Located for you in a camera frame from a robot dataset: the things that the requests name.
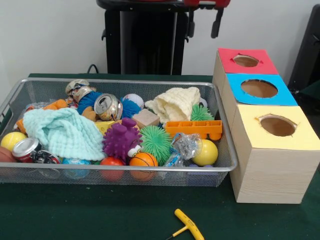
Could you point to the dark green table cloth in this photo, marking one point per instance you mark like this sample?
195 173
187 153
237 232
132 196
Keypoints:
100 212
312 90

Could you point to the plain yellow ball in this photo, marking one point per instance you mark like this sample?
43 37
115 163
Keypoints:
206 152

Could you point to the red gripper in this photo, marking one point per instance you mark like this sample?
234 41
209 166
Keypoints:
207 2

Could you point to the orange wheeled toy brick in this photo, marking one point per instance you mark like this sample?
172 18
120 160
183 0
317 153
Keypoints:
192 127

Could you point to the purple spiky monster toy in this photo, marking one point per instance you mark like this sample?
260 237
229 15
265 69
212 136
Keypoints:
120 140

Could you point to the orange toy basketball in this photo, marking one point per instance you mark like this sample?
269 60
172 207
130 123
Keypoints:
143 160

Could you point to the silver mesh bin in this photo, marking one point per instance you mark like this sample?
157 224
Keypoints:
37 176

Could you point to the wooden box three holes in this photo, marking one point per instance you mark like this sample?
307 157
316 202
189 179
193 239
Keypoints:
275 175

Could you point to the silver printed drink can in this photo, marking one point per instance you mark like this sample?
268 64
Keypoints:
106 106

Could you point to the green spiky rubber ball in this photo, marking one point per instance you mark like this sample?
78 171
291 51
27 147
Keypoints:
155 142

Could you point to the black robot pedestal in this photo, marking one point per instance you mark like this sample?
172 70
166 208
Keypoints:
113 55

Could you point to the mint green cloth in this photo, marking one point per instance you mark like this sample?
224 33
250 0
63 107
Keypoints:
65 130

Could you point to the red soda can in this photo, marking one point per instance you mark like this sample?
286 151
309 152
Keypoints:
25 150

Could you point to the cream knitted cloth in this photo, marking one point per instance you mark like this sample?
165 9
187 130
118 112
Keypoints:
172 105

